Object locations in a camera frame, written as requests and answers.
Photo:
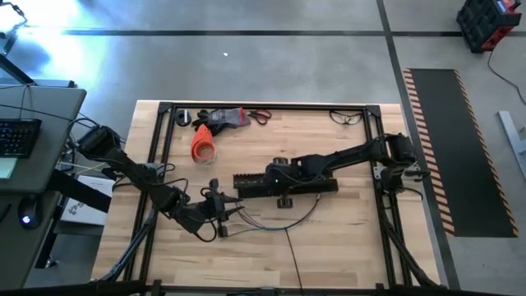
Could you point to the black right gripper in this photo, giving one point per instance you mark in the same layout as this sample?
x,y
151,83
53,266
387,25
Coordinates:
x,y
281,177

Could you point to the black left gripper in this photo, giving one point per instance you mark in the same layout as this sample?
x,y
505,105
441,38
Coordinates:
x,y
201,211

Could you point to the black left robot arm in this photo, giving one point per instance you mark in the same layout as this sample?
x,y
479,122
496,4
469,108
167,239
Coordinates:
x,y
131,170

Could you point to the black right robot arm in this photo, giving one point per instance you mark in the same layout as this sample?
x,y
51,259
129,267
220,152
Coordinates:
x,y
349,154

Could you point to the orange tape roll dispenser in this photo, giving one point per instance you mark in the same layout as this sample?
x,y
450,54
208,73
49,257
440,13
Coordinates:
x,y
202,144

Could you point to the grey work glove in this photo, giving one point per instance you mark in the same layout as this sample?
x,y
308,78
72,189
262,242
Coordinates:
x,y
230,117

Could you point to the clear safety glasses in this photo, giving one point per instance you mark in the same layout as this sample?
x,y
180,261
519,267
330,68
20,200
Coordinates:
x,y
345,118

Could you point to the black work glove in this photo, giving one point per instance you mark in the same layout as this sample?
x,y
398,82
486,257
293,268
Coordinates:
x,y
201,118

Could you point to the black round tape roll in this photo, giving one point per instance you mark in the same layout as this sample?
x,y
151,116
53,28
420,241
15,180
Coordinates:
x,y
183,117

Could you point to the white cardboard box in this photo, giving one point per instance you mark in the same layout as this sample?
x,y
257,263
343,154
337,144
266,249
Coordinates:
x,y
82,209

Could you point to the black hazard-striped floor mat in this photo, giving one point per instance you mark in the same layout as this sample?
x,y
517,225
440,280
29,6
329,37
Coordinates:
x,y
452,156

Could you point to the grey desk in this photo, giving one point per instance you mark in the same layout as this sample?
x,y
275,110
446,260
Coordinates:
x,y
49,135

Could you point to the black computer mouse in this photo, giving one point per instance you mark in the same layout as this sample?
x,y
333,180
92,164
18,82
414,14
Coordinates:
x,y
29,211

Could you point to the black keyboard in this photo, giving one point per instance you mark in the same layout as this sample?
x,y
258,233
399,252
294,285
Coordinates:
x,y
18,137

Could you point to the green sticky note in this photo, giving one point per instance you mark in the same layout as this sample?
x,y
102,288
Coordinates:
x,y
7,168

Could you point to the grey metal beam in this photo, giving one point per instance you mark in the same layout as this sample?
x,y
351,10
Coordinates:
x,y
511,135

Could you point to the black red tool box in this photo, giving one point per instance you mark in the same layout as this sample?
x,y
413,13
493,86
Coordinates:
x,y
481,20

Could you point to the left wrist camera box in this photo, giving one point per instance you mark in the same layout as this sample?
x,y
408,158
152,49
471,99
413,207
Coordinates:
x,y
222,230

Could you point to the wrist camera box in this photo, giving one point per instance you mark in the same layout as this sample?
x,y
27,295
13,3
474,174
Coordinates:
x,y
284,202
222,230

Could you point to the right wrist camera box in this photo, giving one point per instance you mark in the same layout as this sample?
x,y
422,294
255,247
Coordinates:
x,y
284,202

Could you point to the black flat duct cover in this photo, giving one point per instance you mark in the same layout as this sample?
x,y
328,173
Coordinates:
x,y
312,189

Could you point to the black aluminium table frame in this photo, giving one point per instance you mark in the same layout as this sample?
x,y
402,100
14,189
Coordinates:
x,y
267,106

